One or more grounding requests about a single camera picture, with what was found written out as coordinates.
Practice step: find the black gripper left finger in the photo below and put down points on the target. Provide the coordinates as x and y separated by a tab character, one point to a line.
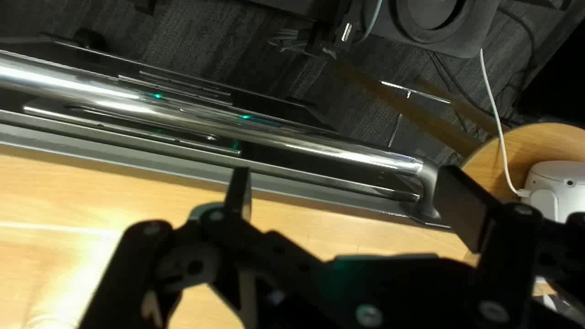
201	268

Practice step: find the black round floor device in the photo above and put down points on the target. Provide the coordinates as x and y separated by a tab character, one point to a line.
438	38

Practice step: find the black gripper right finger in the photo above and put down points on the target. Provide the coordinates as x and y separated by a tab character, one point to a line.
517	268

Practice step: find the round wooden stool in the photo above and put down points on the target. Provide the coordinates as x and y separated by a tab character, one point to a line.
486	171

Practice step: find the gray cart with wooden top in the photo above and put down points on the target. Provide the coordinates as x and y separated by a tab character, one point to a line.
91	149

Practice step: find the white VR headset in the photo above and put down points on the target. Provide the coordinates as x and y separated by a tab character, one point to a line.
559	189

